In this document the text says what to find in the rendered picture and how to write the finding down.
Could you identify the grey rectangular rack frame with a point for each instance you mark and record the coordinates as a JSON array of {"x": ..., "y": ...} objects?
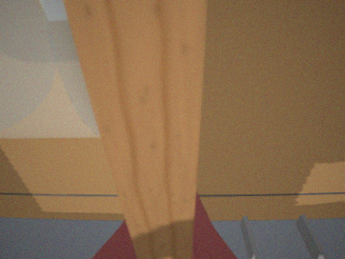
[{"x": 36, "y": 238}]

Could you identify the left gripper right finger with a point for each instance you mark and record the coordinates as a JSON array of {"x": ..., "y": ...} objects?
[{"x": 207, "y": 243}]

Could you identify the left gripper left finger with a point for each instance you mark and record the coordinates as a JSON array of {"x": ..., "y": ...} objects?
[{"x": 119, "y": 246}]

